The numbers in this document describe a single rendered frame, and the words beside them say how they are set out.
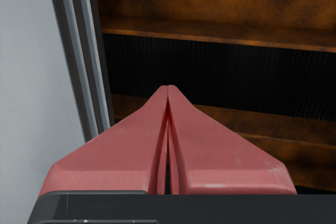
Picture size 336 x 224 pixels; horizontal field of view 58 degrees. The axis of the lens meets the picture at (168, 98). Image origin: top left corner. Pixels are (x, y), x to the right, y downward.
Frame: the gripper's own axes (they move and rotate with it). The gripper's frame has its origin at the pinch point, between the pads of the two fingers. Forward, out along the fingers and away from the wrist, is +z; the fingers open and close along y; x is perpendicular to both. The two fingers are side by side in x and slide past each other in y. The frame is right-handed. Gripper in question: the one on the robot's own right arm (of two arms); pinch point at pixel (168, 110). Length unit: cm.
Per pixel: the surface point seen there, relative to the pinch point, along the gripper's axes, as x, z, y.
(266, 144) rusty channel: 23.7, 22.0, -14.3
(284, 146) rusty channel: 23.5, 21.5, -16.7
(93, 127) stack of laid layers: 10.6, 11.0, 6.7
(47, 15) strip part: -0.1, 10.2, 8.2
